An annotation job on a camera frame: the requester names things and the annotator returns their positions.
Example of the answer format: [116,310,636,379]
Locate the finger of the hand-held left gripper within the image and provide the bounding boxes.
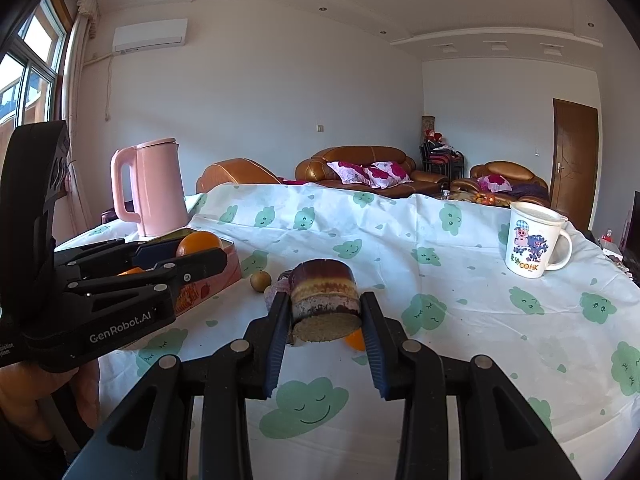
[65,247,229,306]
[54,238,177,281]

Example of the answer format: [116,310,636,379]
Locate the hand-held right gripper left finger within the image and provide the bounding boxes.
[70,292,293,480]

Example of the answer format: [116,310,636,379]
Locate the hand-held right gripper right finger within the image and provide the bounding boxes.
[360,291,583,480]

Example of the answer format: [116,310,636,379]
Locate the pink tin box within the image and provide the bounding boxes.
[135,227,242,317]

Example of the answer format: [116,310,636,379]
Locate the purple sweet potato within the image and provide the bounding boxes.
[265,271,293,311]

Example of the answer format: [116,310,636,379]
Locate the brown round cake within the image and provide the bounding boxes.
[289,259,362,343]

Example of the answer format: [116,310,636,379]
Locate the person's left hand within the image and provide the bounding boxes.
[0,359,101,432]

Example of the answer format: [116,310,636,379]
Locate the pink electric kettle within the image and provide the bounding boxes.
[110,138,191,238]

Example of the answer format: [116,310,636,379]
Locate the white cloud print tablecloth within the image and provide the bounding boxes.
[55,182,640,480]

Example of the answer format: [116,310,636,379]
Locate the brown leather armchair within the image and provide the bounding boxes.
[196,158,286,194]
[452,161,551,206]

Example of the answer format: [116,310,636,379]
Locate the light curtain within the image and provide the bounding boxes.
[55,0,101,233]

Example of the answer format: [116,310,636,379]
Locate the pink floral pillow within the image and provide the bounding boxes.
[475,175,513,193]
[327,161,373,186]
[365,161,412,188]

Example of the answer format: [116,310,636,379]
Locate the window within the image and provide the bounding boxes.
[0,0,68,128]

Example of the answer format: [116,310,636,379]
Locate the cluttered coffee table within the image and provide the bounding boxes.
[440,187,516,207]

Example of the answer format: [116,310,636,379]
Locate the white cartoon mug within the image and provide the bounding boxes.
[504,201,573,279]

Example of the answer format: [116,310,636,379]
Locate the brown leather sofa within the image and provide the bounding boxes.
[295,145,451,191]

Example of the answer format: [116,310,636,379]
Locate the stacked dark chairs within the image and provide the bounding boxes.
[420,137,466,178]

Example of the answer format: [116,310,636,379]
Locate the white air conditioner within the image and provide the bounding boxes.
[112,18,188,54]

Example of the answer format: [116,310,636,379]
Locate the brown wooden door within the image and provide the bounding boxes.
[550,98,599,228]

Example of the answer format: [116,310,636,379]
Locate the black television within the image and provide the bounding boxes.
[620,191,640,263]

